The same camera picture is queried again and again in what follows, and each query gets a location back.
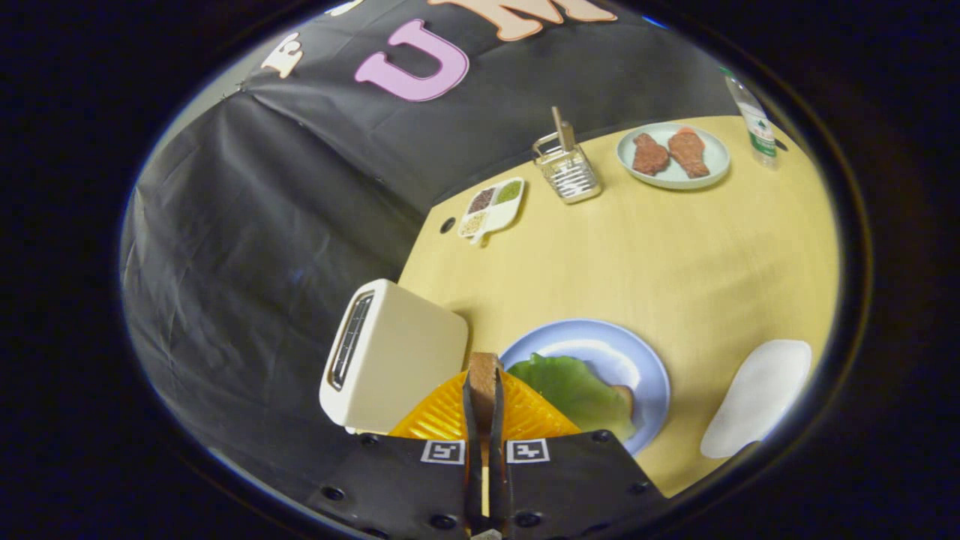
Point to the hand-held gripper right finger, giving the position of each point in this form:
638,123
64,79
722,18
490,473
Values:
496,450

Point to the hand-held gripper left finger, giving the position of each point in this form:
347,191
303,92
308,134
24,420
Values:
472,450

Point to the plain bread slice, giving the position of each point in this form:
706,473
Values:
484,382

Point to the green lettuce leaf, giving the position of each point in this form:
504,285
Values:
574,394

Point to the white toaster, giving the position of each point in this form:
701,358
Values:
405,352

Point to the toast slice under ham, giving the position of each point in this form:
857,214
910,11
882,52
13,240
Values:
625,401

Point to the blue plate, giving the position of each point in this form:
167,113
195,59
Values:
630,360

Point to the white divided condiment tray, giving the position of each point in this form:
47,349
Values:
491,210

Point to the white plate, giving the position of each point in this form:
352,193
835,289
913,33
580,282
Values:
757,397

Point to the black backdrop cloth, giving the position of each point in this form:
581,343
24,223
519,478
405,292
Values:
262,225

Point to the wooden utensil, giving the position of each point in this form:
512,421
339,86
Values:
562,129

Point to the brown meat patty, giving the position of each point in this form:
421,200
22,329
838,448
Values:
649,155
688,154

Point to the pale green plate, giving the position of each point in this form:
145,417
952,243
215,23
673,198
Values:
712,154

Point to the clear plastic water bottle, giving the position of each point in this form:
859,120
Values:
759,127

